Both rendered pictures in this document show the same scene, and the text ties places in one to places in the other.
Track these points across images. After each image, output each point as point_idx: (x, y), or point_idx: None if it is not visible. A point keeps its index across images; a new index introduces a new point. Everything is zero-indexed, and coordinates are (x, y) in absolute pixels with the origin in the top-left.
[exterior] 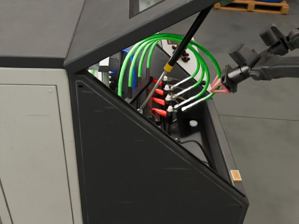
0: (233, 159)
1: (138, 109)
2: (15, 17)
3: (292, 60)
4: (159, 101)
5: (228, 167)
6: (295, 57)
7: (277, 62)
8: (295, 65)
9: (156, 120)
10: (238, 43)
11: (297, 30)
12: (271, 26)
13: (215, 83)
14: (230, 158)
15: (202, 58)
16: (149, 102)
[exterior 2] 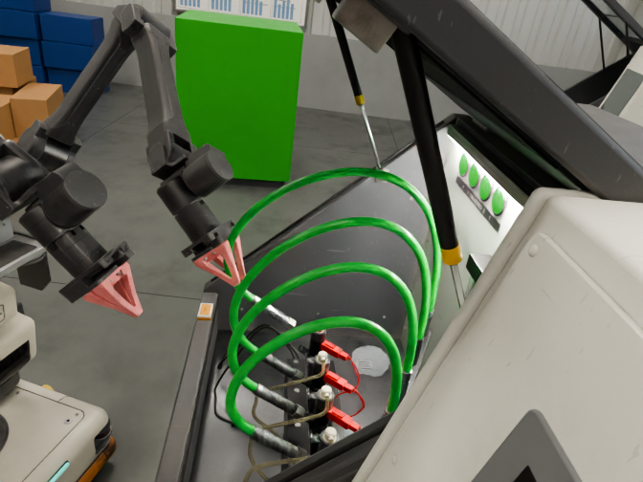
0: (190, 341)
1: (382, 167)
2: (622, 132)
3: (172, 95)
4: (342, 378)
5: (208, 328)
6: (166, 92)
7: (179, 118)
8: (177, 93)
9: (338, 396)
10: (210, 158)
11: (6, 161)
12: (77, 168)
13: (239, 253)
14: (196, 342)
15: (260, 259)
16: (362, 406)
